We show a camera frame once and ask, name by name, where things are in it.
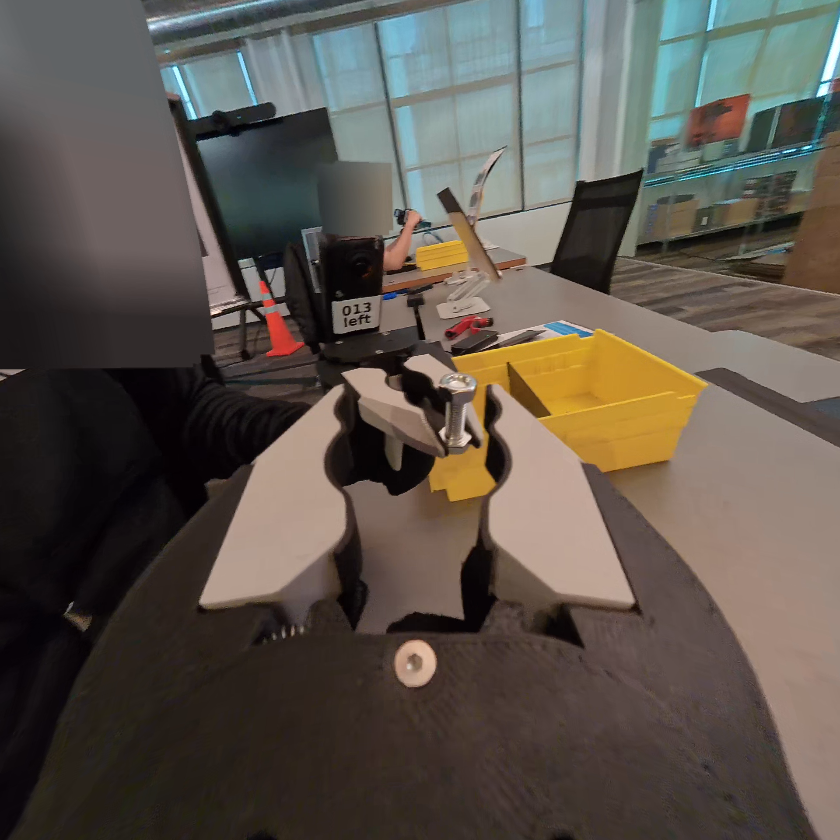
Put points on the black thin sheet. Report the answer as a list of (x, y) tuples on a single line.
[(518, 338)]

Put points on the black office chair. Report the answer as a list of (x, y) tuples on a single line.
[(302, 295), (594, 229)]

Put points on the white folding stand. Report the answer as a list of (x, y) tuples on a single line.
[(463, 302)]

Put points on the storage shelf with boxes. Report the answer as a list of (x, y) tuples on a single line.
[(722, 184)]

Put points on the yellow parts bin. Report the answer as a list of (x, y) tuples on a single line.
[(439, 257)]

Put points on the yellow storage bin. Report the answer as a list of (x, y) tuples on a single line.
[(623, 407)]

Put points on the framed marker sign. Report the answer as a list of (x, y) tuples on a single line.
[(216, 275)]

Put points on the black webcam bar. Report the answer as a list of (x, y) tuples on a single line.
[(229, 118)]

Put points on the black bin divider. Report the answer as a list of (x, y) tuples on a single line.
[(528, 390)]

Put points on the silver ventilation duct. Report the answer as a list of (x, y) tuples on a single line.
[(295, 16)]

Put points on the printed standing banner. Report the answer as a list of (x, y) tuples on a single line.
[(485, 184)]

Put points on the black board with wooden back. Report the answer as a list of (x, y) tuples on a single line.
[(469, 233)]

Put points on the black wall monitor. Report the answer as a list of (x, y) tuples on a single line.
[(262, 190)]

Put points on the black flat case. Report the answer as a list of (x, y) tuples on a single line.
[(474, 341)]

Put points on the person's left forearm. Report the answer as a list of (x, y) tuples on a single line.
[(249, 420)]

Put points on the steel hex nut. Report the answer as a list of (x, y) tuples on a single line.
[(460, 445)]

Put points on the wood edged table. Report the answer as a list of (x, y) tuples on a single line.
[(512, 262)]

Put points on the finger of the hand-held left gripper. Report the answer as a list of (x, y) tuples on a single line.
[(426, 367), (380, 400)]

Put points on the orange traffic cone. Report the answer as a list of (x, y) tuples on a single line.
[(281, 328)]

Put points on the steel hex bolt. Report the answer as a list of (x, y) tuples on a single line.
[(457, 413)]

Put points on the white blue leaflet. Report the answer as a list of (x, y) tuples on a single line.
[(564, 328)]

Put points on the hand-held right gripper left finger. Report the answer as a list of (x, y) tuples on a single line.
[(282, 518)]

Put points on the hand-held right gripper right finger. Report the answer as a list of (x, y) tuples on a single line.
[(558, 518)]

